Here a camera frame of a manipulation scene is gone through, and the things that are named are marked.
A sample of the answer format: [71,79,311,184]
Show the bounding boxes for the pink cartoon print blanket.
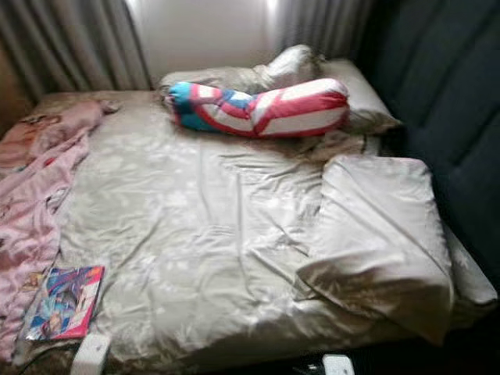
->
[0,98,106,364]

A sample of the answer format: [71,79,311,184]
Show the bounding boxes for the colourful comic book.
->
[25,266,106,342]

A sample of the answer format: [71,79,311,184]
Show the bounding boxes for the grey pleated curtain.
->
[270,0,376,67]
[0,0,153,98]

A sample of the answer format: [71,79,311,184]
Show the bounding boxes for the grey floral bed sheet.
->
[0,90,500,372]

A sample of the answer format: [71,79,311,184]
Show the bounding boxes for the bright window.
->
[125,0,282,79]

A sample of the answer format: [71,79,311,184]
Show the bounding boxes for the rumpled beige pillow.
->
[160,43,321,95]

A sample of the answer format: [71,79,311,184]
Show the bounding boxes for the red white blue bolster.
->
[164,78,351,140]

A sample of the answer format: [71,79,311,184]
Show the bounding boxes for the flat grey floral pillow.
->
[320,57,403,135]

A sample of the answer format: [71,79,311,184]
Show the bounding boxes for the dark upholstered headboard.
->
[355,0,500,282]

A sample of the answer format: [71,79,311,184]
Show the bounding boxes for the dark bed base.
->
[187,312,500,375]

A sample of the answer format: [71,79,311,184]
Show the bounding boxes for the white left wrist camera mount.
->
[70,334,112,375]

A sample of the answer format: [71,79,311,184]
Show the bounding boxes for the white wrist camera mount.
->
[70,334,112,375]
[322,354,355,375]

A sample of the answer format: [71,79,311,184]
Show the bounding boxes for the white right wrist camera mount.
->
[322,354,355,375]

